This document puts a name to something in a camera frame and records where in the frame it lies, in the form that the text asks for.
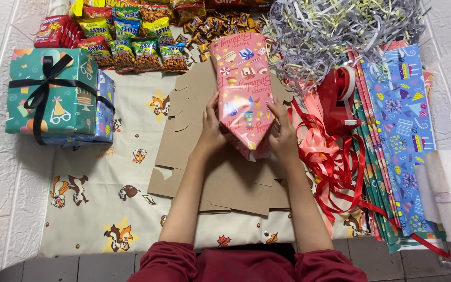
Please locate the stack of flat cardboard cutouts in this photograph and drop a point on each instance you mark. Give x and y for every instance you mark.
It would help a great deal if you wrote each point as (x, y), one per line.
(231, 188)

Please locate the person's red sweater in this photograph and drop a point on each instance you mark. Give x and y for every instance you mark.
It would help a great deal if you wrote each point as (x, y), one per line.
(245, 266)

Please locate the green wrapped gift box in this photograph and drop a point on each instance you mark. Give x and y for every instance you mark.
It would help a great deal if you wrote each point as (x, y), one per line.
(69, 98)

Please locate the pile of small chocolate bars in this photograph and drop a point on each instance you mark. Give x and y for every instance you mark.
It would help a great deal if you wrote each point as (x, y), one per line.
(210, 26)

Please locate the black ribbon bow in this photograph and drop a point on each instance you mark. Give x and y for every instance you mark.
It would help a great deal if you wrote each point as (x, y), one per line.
(41, 92)

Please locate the pink gift box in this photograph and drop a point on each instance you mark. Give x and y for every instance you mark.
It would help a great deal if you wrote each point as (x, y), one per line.
(241, 78)

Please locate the heap of shredded paper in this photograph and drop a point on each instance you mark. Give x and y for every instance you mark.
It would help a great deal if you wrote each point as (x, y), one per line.
(327, 35)

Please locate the orange snack packets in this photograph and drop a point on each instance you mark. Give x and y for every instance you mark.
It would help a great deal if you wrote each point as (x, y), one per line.
(188, 10)

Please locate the person's left fingers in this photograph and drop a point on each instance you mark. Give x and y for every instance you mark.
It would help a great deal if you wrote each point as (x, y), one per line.
(212, 107)

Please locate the group of peanut snack packets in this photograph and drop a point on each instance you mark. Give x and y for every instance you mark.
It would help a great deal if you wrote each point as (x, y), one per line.
(125, 51)

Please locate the red snack box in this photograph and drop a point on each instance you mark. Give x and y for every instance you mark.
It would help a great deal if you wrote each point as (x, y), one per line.
(237, 4)

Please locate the person's left hand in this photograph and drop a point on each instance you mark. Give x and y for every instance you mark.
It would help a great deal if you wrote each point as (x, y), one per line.
(211, 131)

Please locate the blue wrapped gift box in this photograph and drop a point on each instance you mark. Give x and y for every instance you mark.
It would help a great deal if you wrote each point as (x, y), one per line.
(106, 117)

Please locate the red tape dispenser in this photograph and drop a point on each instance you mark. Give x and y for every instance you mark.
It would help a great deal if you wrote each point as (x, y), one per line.
(337, 102)

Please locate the stack of red biscuit packets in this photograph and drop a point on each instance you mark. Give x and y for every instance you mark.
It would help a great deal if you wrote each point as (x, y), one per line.
(55, 32)

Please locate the red curling ribbon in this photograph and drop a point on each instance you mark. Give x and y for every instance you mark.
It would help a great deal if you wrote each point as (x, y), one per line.
(337, 172)

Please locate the yellow snack packet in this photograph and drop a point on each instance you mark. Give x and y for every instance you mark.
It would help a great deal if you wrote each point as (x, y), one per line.
(77, 8)

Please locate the stack of wrapping paper sheets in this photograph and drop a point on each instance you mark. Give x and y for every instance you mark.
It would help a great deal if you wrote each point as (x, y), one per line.
(401, 129)

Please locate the person's right fingers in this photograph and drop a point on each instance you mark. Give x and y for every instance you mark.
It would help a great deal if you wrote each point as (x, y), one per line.
(277, 113)

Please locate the person's right hand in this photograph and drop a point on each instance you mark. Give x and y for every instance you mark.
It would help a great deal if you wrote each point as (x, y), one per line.
(286, 141)

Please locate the cream chipmunk print cloth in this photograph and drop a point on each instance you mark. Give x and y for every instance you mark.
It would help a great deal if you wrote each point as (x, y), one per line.
(92, 219)

